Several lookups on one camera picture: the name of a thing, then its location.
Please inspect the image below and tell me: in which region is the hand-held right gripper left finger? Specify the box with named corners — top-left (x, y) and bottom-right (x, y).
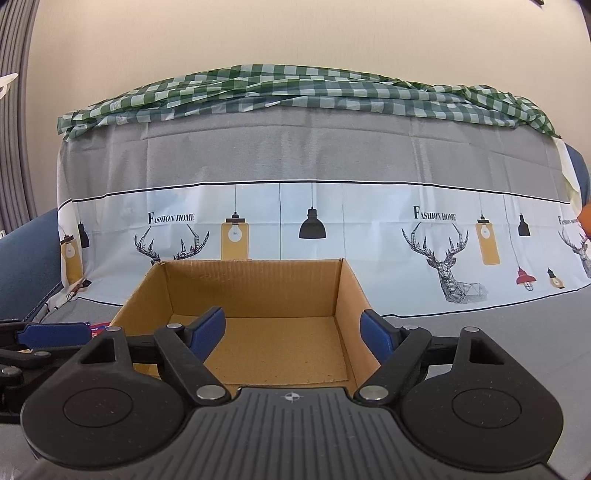
top-left (79, 305), bottom-right (232, 407)

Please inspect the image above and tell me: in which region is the grey curtain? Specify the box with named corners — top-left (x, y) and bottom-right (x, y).
top-left (0, 0), bottom-right (41, 234)

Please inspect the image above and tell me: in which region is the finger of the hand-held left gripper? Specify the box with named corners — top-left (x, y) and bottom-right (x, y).
top-left (0, 319), bottom-right (93, 350)
top-left (0, 349), bottom-right (54, 393)

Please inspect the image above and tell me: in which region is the green checked cloth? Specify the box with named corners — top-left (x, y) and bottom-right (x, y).
top-left (56, 64), bottom-right (561, 141)

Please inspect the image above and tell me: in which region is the cream cloth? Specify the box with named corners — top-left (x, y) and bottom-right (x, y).
top-left (553, 137), bottom-right (581, 219)

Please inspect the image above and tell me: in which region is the cardboard box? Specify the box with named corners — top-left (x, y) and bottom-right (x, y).
top-left (110, 257), bottom-right (386, 389)

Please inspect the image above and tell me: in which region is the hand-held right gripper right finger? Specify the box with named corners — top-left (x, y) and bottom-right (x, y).
top-left (353, 310), bottom-right (508, 406)

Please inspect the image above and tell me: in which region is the blue cushion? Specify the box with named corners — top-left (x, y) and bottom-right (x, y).
top-left (566, 143), bottom-right (591, 210)

